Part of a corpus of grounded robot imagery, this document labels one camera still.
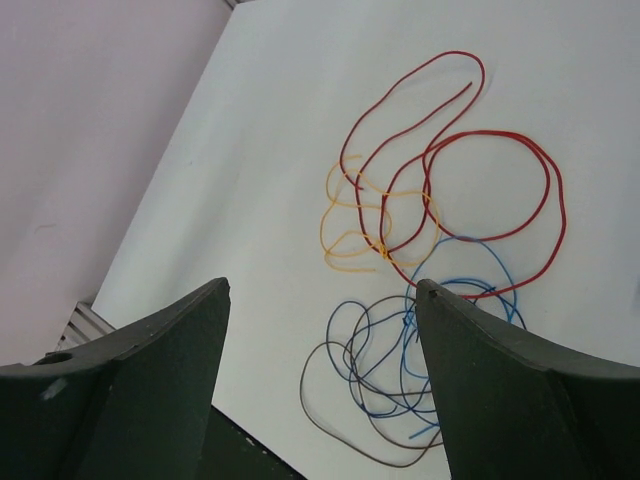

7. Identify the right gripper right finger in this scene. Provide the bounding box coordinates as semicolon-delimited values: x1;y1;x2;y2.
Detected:
416;279;639;479

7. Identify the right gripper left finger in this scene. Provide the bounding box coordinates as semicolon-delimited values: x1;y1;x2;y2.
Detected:
1;278;230;479

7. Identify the orange cable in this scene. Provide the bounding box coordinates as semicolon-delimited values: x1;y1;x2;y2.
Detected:
319;154;441;274

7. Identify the aluminium frame rail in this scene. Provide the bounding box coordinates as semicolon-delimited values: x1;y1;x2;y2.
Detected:
55;302;115;352

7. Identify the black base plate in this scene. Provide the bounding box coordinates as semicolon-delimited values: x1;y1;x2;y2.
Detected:
196;407;304;480

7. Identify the light blue cable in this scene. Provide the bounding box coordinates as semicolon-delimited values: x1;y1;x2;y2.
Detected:
398;235;519;441

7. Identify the brown cable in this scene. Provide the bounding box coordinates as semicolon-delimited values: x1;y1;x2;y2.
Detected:
299;294;446;469

